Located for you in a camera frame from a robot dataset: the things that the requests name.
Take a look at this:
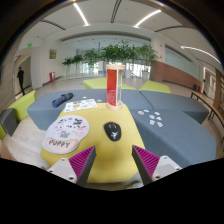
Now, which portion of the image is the red fire extinguisher box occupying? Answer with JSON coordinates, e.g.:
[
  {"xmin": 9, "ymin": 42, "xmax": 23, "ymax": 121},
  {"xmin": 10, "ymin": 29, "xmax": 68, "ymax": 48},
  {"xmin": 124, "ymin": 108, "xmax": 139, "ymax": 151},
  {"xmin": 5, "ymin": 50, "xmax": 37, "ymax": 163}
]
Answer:
[{"xmin": 49, "ymin": 72, "xmax": 55, "ymax": 82}]

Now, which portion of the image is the yellow ottoman table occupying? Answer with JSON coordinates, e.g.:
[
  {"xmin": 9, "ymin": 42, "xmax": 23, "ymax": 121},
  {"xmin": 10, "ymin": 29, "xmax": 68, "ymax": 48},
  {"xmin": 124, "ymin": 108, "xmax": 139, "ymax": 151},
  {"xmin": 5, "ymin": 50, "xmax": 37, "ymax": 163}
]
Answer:
[{"xmin": 40, "ymin": 103, "xmax": 144, "ymax": 183}]

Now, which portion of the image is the person in black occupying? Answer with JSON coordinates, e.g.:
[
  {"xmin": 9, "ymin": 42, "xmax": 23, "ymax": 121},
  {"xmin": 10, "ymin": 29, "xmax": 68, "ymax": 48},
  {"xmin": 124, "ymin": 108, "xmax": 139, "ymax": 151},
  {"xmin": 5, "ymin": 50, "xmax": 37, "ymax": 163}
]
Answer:
[{"xmin": 17, "ymin": 67, "xmax": 25, "ymax": 95}]

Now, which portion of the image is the grey modular sofa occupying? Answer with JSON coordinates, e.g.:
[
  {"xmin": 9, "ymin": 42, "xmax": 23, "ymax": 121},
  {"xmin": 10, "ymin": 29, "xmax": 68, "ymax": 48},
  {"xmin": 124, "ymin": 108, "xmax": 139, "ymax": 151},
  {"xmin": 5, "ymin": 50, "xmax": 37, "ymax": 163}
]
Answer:
[{"xmin": 26, "ymin": 87, "xmax": 217, "ymax": 169}]

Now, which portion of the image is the wooden bench right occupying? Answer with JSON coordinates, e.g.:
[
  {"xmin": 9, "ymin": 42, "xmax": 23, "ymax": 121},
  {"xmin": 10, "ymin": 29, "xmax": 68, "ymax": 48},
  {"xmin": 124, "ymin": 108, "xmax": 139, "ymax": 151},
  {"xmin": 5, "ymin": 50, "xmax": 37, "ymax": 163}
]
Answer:
[{"xmin": 191, "ymin": 91, "xmax": 224, "ymax": 128}]

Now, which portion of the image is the round puppy mouse pad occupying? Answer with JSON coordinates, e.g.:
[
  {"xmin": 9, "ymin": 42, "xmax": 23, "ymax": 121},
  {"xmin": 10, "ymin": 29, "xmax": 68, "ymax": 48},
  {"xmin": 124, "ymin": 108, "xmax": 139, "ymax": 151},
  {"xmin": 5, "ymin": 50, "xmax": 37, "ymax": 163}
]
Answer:
[{"xmin": 43, "ymin": 115, "xmax": 90, "ymax": 154}]

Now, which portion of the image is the sticker sheet paper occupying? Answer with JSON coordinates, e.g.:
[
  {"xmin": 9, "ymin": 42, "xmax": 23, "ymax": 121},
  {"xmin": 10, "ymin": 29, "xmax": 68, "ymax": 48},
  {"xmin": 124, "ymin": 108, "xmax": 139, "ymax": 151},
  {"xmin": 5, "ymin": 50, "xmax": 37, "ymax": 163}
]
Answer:
[{"xmin": 64, "ymin": 99, "xmax": 97, "ymax": 113}]

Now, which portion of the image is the lime green seat left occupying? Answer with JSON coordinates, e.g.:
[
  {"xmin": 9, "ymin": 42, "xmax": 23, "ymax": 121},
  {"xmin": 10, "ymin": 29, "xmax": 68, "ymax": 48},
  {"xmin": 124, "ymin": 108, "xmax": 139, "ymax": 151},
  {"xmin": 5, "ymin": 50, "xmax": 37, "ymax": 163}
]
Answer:
[{"xmin": 0, "ymin": 90, "xmax": 36, "ymax": 140}]

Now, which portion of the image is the potted green plants row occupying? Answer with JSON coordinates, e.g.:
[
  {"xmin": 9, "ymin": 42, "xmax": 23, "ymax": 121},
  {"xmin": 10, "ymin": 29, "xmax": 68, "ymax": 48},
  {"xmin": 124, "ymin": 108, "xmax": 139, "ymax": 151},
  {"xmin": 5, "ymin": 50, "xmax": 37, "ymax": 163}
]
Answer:
[{"xmin": 62, "ymin": 41, "xmax": 158, "ymax": 72}]

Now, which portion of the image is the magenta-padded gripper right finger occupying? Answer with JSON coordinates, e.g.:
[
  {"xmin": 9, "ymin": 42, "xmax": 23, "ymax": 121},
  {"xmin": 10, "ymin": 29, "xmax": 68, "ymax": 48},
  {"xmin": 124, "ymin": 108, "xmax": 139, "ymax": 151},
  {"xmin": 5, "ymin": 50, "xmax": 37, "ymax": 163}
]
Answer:
[{"xmin": 132, "ymin": 145, "xmax": 181, "ymax": 185}]

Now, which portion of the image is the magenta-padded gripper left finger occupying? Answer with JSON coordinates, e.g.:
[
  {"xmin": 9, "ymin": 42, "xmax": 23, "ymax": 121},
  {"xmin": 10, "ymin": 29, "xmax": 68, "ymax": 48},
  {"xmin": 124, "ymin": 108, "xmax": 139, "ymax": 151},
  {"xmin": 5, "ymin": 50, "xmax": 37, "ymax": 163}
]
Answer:
[{"xmin": 48, "ymin": 146, "xmax": 96, "ymax": 184}]

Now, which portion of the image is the grey chair left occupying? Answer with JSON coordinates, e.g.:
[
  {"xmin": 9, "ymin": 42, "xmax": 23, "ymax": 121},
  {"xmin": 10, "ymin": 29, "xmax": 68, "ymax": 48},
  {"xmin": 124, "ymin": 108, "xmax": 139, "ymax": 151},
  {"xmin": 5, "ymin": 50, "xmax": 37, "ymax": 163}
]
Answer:
[{"xmin": 0, "ymin": 108, "xmax": 18, "ymax": 136}]

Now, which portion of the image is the folded dark blue umbrella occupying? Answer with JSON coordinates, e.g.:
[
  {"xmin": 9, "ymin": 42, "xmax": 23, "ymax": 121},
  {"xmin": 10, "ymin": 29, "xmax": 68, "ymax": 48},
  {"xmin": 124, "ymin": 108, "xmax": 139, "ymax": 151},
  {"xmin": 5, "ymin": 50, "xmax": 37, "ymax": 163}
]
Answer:
[{"xmin": 52, "ymin": 93, "xmax": 73, "ymax": 108}]

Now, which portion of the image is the black computer mouse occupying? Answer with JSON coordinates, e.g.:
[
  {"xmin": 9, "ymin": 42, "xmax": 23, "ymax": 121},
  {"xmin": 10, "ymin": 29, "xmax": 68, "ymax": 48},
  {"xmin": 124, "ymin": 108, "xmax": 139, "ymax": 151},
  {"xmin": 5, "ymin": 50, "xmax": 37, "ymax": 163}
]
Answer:
[{"xmin": 104, "ymin": 122, "xmax": 121, "ymax": 141}]

